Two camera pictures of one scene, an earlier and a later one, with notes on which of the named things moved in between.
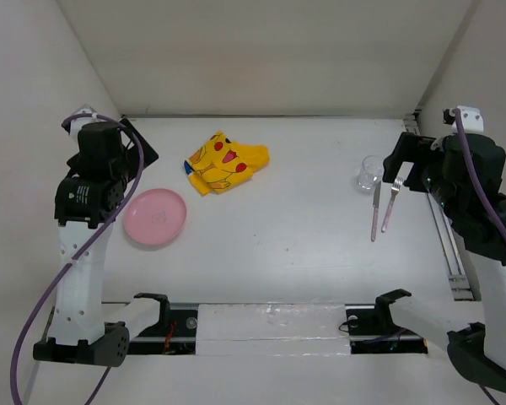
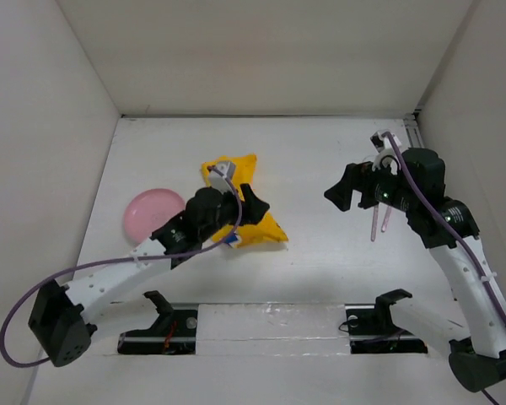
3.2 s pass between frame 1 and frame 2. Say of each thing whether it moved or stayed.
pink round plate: stayed
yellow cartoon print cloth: moved
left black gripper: moved
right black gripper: moved
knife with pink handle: stayed
